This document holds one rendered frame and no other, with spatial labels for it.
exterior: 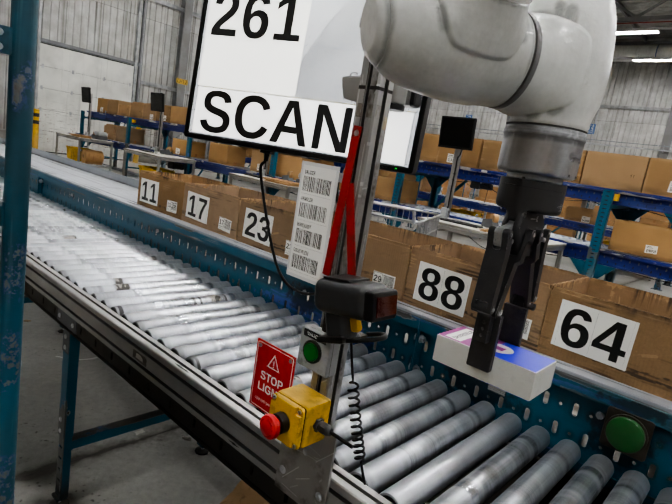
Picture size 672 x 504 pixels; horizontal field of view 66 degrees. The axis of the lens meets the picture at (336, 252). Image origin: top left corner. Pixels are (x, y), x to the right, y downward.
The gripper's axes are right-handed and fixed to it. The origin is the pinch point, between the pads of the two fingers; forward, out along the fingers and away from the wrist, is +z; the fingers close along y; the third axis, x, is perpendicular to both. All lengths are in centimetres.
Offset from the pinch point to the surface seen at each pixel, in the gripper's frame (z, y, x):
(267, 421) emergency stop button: 21.5, -10.6, 27.6
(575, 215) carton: 18, 928, 269
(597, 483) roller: 33, 42, -8
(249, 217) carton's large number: 8, 60, 124
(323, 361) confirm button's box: 12.5, -2.7, 25.2
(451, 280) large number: 8, 60, 39
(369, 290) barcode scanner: -1.9, -5.3, 17.0
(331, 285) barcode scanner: -0.9, -6.0, 23.3
